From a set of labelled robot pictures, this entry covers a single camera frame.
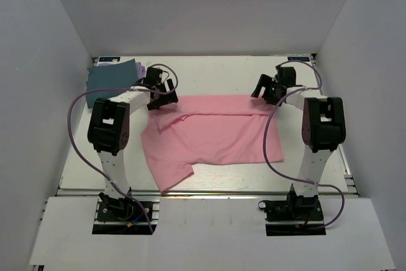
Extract pink t shirt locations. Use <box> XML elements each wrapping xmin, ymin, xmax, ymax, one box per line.
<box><xmin>141</xmin><ymin>95</ymin><xmax>284</xmax><ymax>192</ymax></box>

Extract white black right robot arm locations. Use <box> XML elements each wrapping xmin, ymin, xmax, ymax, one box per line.
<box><xmin>251</xmin><ymin>65</ymin><xmax>346</xmax><ymax>220</ymax></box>

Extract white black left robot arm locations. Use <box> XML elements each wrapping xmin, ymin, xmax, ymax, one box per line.
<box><xmin>88</xmin><ymin>63</ymin><xmax>178</xmax><ymax>220</ymax></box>

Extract blue right table label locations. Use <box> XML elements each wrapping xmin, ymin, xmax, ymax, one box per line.
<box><xmin>287</xmin><ymin>56</ymin><xmax>311</xmax><ymax>62</ymax></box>

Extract blue table label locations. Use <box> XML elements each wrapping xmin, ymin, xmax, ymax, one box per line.
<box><xmin>98</xmin><ymin>56</ymin><xmax>121</xmax><ymax>63</ymax></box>
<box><xmin>287</xmin><ymin>56</ymin><xmax>311</xmax><ymax>62</ymax></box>

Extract folded lavender t shirt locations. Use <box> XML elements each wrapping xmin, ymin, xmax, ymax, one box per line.
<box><xmin>135</xmin><ymin>62</ymin><xmax>147</xmax><ymax>79</ymax></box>

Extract folded teal t shirt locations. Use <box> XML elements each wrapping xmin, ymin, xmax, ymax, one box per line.
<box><xmin>86</xmin><ymin>59</ymin><xmax>139</xmax><ymax>109</ymax></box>

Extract blue left table label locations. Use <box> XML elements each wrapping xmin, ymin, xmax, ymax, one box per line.
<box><xmin>98</xmin><ymin>56</ymin><xmax>121</xmax><ymax>63</ymax></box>

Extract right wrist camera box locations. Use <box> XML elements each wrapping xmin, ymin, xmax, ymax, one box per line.
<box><xmin>276</xmin><ymin>66</ymin><xmax>296</xmax><ymax>87</ymax></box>

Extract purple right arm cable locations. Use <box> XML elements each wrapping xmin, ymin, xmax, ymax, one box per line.
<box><xmin>262</xmin><ymin>60</ymin><xmax>346</xmax><ymax>229</ymax></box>

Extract aluminium right table rail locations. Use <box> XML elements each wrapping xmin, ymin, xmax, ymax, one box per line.
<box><xmin>310</xmin><ymin>54</ymin><xmax>361</xmax><ymax>197</ymax></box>

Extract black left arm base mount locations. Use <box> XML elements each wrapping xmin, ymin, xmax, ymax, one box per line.
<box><xmin>92</xmin><ymin>192</ymin><xmax>159</xmax><ymax>235</ymax></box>

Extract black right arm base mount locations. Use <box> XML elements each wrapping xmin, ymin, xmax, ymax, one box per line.
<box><xmin>258</xmin><ymin>183</ymin><xmax>326</xmax><ymax>237</ymax></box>

